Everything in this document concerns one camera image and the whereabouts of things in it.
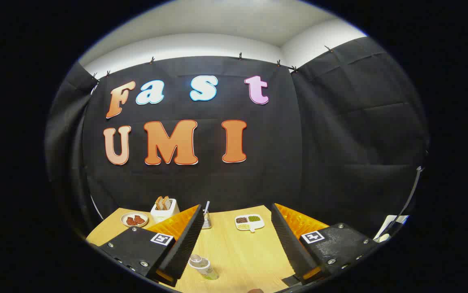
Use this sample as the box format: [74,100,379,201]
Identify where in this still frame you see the white round plate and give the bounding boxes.
[120,212,149,228]

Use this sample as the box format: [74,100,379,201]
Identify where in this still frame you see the clear plastic juice bottle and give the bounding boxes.
[188,254,220,280]

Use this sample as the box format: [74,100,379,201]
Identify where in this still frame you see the white toaster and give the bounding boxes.
[150,199,180,223]

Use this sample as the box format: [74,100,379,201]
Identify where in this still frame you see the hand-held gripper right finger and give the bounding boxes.
[271,203,381,286]

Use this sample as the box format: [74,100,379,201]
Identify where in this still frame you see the wooden table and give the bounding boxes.
[85,205,299,293]

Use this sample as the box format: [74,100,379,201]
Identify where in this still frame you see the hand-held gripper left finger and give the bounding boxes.
[99,204,206,288]

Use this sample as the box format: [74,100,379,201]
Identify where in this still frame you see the white divided bean dish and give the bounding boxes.
[235,214,265,233]

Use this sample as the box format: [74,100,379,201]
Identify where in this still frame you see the white flat object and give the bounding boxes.
[374,215,409,243]

